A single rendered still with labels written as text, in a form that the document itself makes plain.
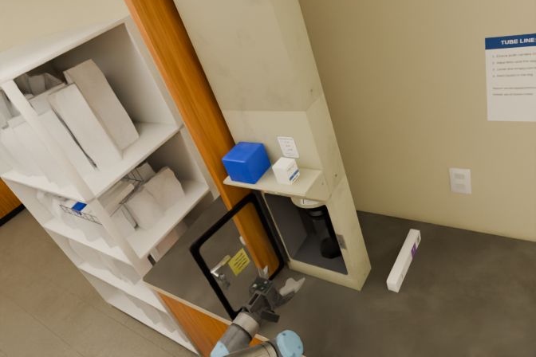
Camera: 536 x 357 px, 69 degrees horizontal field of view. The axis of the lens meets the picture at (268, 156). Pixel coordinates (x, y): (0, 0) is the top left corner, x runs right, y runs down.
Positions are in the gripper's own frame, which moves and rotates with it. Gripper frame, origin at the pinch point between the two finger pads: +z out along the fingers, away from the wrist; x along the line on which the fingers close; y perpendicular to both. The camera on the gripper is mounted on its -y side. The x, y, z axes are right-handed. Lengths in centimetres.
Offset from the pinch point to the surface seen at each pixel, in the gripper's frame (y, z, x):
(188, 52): 71, 18, 23
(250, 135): 43.0, 16.8, 9.8
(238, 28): 77, 17, -1
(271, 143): 40.1, 16.9, 2.2
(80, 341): -119, -38, 209
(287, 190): 31.7, 6.2, -7.6
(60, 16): 88, 58, 165
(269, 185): 31.7, 7.2, -0.2
